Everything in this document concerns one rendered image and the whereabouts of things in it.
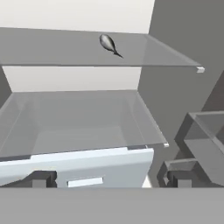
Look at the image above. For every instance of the grey fridge door bin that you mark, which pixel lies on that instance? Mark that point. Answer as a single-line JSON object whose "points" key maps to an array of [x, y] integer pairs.
{"points": [[179, 164], [204, 145]]}

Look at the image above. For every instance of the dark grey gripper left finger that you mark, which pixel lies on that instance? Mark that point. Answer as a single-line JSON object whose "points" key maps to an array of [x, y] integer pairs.
{"points": [[40, 178]]}

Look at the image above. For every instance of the white fridge drawer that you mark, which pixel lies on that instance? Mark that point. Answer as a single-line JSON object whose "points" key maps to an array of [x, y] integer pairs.
{"points": [[116, 166]]}

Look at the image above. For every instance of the grey fish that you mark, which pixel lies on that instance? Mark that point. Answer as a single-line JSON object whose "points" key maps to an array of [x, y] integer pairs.
{"points": [[107, 43]]}

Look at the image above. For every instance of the glass fridge shelf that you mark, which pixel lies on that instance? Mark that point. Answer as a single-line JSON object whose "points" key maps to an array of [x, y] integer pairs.
{"points": [[58, 46], [81, 119]]}

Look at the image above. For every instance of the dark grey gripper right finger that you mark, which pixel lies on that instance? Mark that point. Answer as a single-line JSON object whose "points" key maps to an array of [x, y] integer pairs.
{"points": [[183, 178]]}

